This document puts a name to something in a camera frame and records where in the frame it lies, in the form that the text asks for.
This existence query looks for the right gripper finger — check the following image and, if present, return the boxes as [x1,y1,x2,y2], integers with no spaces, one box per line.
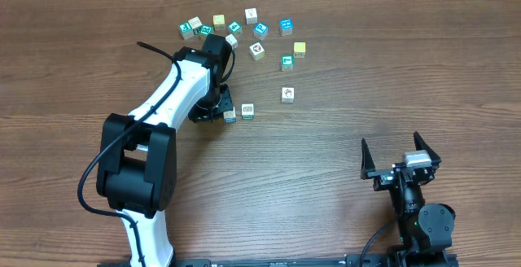
[361,138,375,179]
[413,131,441,169]

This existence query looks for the white block blue edge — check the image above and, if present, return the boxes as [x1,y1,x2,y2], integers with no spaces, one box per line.
[223,107,237,124]

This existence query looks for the white block green edge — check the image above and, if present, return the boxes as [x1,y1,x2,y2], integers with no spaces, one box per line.
[241,103,255,120]

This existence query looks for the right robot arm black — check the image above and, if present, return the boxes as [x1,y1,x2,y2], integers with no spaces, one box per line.
[359,132,458,267]

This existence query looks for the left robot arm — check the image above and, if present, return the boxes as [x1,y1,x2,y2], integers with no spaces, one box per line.
[95,34,235,266]

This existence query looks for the white block blue side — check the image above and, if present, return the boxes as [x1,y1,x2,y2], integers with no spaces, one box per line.
[225,34,239,50]

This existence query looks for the white block animal picture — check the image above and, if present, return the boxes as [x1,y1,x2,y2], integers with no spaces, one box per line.
[249,42,265,60]

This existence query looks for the white block monkey picture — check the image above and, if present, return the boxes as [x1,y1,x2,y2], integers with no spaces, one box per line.
[281,87,295,103]

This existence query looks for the green top block far left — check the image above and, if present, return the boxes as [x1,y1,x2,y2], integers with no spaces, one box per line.
[178,22,195,40]

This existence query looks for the small green top block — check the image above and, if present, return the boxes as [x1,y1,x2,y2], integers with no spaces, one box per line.
[227,20,243,37]

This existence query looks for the white top block green side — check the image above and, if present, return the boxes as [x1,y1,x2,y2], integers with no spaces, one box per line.
[188,16,203,35]

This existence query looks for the green top block right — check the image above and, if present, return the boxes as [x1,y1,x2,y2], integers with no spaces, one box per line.
[281,55,294,71]

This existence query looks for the yellow top block rear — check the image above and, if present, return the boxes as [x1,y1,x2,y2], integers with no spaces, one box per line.
[212,14,225,31]

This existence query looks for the yellow block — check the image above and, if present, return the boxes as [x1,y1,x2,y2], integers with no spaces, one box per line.
[293,42,306,58]
[212,14,225,31]

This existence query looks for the blue P block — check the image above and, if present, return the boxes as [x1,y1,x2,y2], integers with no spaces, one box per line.
[253,22,269,41]

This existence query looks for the white top block rear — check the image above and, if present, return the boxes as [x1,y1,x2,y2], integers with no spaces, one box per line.
[245,8,258,25]

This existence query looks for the yellow top block right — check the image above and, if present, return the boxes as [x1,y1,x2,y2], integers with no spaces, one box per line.
[293,42,306,58]

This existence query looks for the blue top block right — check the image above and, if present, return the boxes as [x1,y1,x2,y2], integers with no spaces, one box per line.
[279,18,293,37]

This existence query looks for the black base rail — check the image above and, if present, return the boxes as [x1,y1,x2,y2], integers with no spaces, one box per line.
[97,254,459,267]

